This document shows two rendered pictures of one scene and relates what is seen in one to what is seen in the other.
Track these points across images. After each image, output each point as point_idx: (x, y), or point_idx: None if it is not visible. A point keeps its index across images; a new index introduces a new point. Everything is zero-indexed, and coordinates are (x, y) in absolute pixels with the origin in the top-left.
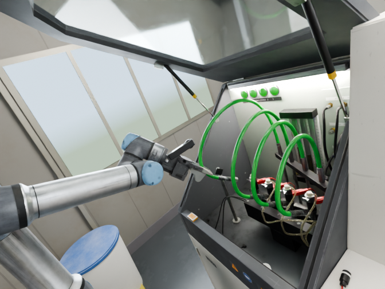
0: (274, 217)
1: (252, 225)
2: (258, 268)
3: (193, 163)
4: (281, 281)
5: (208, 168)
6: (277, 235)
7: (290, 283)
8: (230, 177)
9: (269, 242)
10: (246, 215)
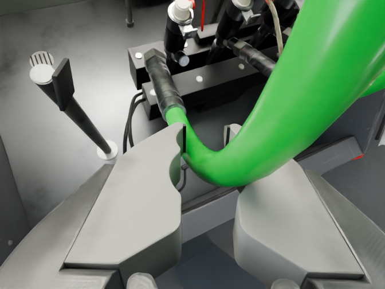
0: (240, 77)
1: (142, 126)
2: (308, 168)
3: (315, 266)
4: (337, 149)
5: (183, 127)
6: (217, 101)
7: (340, 139)
8: (165, 69)
9: (199, 121)
10: (105, 122)
